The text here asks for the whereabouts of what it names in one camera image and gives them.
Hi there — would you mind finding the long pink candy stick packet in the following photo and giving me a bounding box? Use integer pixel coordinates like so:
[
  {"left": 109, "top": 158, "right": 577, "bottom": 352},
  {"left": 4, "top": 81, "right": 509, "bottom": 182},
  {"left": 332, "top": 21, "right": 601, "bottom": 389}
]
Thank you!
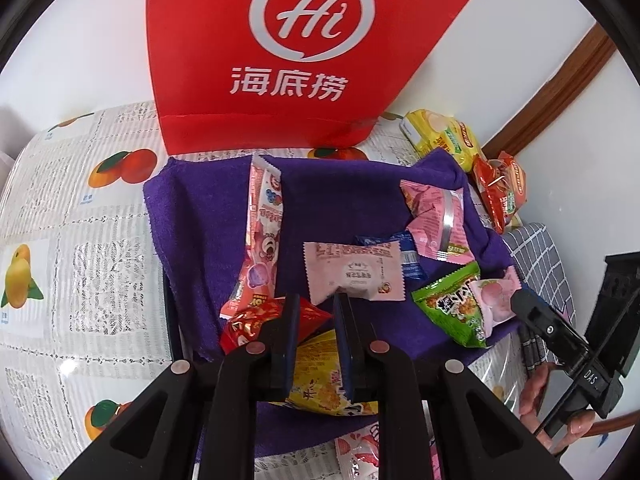
[{"left": 220, "top": 155, "right": 283, "bottom": 320}]

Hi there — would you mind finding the pale pink rectangular snack packet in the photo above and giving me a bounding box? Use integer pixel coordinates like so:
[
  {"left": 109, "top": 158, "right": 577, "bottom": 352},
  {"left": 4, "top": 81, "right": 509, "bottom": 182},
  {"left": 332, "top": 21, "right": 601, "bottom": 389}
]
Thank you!
[{"left": 303, "top": 242, "right": 406, "bottom": 304}]

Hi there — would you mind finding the red small snack packet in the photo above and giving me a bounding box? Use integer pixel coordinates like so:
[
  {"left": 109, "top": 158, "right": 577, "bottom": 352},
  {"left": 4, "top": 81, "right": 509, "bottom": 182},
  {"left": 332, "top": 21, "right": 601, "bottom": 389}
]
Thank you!
[{"left": 219, "top": 297, "right": 332, "bottom": 354}]

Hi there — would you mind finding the blue snack packet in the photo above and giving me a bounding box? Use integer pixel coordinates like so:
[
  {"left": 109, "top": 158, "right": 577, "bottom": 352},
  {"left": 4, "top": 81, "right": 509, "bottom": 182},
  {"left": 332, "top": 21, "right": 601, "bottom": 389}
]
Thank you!
[{"left": 355, "top": 231, "right": 427, "bottom": 282}]

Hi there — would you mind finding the yellow snack bag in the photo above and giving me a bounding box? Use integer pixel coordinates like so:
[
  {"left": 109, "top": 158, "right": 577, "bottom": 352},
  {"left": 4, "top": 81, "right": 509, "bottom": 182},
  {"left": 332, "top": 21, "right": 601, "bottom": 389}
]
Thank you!
[{"left": 274, "top": 330, "right": 378, "bottom": 416}]

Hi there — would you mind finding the green snack bag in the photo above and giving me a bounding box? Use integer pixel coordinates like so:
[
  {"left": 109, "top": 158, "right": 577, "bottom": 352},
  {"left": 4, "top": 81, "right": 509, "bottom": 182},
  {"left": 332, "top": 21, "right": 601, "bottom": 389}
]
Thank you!
[{"left": 411, "top": 261, "right": 487, "bottom": 349}]

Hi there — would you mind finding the pink snack bag silver stripe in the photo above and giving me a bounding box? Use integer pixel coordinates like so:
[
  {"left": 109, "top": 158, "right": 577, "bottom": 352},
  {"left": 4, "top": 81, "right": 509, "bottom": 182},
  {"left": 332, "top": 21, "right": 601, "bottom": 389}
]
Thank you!
[{"left": 399, "top": 180, "right": 474, "bottom": 266}]

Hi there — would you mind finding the pink peach candy packet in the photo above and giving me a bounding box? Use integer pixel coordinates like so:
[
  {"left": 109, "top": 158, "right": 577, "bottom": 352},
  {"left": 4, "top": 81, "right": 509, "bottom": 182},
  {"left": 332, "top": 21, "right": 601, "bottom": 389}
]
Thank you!
[{"left": 469, "top": 266, "right": 522, "bottom": 338}]

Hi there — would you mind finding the white strawberry jelly bag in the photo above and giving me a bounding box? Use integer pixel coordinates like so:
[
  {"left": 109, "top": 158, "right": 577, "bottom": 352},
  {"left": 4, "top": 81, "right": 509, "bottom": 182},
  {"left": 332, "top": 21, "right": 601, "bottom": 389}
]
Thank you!
[{"left": 334, "top": 422, "right": 380, "bottom": 480}]

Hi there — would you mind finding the right hand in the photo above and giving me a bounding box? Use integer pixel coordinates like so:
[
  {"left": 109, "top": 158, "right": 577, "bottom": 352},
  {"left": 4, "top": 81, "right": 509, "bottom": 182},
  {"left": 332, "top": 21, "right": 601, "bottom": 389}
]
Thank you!
[{"left": 520, "top": 362, "right": 596, "bottom": 455}]

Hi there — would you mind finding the purple towel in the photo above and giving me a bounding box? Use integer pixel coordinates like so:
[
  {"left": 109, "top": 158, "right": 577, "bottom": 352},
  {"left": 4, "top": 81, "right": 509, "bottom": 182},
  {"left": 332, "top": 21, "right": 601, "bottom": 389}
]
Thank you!
[{"left": 142, "top": 148, "right": 516, "bottom": 458}]

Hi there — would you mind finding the grey checked folded cloth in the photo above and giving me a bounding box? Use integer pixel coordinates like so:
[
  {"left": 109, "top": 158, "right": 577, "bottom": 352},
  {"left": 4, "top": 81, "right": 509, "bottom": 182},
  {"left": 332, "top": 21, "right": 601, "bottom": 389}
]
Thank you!
[{"left": 502, "top": 222, "right": 575, "bottom": 376}]

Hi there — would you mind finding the yellow chips bag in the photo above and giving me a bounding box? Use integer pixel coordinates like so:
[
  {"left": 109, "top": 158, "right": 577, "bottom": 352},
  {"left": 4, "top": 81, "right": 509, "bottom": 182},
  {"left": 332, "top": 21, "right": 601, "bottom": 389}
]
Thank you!
[{"left": 399, "top": 108, "right": 485, "bottom": 174}]

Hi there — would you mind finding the red chips bag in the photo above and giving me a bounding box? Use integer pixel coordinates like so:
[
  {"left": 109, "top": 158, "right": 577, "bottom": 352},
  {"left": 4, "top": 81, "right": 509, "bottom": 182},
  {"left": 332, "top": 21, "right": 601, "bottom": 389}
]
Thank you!
[{"left": 472, "top": 151, "right": 527, "bottom": 234}]

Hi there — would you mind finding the fruit print tablecloth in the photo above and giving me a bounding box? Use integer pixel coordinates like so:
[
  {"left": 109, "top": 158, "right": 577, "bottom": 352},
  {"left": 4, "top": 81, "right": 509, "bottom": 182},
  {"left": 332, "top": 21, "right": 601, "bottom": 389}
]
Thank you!
[{"left": 1, "top": 102, "right": 514, "bottom": 479}]

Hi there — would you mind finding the red paper shopping bag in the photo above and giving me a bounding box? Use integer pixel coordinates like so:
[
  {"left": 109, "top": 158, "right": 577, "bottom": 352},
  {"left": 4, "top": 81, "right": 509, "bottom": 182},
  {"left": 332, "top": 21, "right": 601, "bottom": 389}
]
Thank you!
[{"left": 145, "top": 0, "right": 469, "bottom": 155}]

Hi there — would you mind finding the brown wooden door frame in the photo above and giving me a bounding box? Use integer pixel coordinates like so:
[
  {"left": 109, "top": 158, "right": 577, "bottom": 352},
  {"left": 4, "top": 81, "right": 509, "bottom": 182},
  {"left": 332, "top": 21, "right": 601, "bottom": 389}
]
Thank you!
[{"left": 483, "top": 24, "right": 617, "bottom": 158}]

